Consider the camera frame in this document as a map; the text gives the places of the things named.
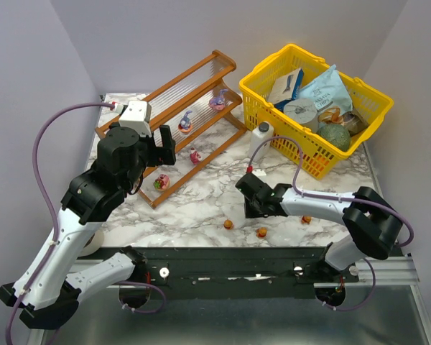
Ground pink strawberry cake toy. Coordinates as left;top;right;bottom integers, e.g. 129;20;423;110
153;174;170;192

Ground orange bear toy front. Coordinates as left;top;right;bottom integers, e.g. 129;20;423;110
256;227;268;238

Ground orange bear toy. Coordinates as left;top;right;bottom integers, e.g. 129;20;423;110
301;216;312;224
256;227;268;238

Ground small burger toy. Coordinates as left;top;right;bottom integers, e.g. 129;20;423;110
223;219;233;230

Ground dark pink cake toy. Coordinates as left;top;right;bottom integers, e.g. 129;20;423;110
190;147;202;165

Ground purple bunny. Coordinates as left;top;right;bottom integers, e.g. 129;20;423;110
178;110;193;134
208;89;228;111

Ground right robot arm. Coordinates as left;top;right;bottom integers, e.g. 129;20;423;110
236;172;403;272

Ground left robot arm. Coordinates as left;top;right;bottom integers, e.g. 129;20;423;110
0;124;176;330

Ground wooden tiered shelf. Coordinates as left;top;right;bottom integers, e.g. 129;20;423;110
96;50;247;208

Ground orange bear toy right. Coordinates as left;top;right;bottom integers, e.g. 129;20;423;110
301;216;312;224

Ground white bottle grey cap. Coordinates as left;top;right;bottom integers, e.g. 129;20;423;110
249;121;274;162

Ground grey round tin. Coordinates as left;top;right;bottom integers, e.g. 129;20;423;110
283;98;319;133

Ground tape roll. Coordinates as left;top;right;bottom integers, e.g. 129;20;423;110
78;230;104;257

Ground green melon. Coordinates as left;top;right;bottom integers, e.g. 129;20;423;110
317;124;351;152

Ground blue white box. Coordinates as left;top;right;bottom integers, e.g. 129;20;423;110
267;68;304;111

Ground brown snack packet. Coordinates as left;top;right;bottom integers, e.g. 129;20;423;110
342;109;369;137

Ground light blue chips bag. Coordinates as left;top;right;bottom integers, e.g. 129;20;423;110
298;65;353;125

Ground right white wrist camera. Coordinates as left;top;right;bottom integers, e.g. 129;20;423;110
246;166;267;177

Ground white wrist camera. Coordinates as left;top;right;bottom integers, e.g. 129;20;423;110
113;101;152;137
246;166;267;177

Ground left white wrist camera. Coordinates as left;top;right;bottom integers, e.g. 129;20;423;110
113;101;152;137

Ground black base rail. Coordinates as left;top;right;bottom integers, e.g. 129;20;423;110
103;246;360;300

